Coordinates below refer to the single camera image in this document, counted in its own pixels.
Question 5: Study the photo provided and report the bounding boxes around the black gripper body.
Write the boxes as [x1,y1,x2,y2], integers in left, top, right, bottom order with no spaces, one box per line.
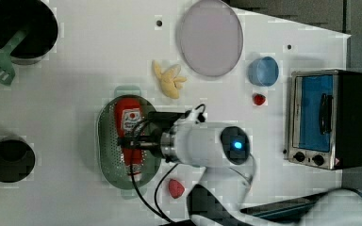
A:
[118,112,185,158]

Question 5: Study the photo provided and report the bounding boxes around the red plush ketchup bottle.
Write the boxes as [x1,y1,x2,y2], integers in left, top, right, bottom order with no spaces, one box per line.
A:
[113,98,143,182]

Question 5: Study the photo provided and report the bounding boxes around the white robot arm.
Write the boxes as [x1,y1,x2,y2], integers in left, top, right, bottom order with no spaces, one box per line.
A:
[118,110,362,226]

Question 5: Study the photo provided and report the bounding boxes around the green oval strainer basket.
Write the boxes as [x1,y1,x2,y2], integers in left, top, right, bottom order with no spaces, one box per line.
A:
[96,86,161,199]

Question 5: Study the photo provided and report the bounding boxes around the yellow plush peeled banana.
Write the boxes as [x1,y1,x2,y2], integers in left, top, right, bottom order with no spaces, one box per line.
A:
[152,60,187,99]

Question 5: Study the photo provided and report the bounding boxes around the large red strawberry toy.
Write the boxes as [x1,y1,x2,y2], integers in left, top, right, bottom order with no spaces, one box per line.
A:
[168,179,185,199]

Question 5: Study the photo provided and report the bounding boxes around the lilac round plate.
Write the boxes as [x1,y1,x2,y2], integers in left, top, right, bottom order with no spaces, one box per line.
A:
[178,0,243,77]

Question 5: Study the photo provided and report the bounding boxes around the small red strawberry toy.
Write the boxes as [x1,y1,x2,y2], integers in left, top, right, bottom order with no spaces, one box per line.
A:
[253,94,266,105]

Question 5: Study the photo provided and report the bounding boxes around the blue plastic cup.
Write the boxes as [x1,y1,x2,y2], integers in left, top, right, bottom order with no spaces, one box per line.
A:
[247,56,279,87]

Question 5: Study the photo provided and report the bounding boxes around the green slotted spatula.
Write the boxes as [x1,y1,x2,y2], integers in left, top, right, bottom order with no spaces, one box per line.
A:
[0,27,28,86]

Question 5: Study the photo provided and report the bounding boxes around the silver black toaster oven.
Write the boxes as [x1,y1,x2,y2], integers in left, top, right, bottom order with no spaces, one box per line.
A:
[287,70,362,170]

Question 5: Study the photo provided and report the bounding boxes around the large black pot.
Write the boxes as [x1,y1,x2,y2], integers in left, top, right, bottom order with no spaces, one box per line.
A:
[0,0,58,64]

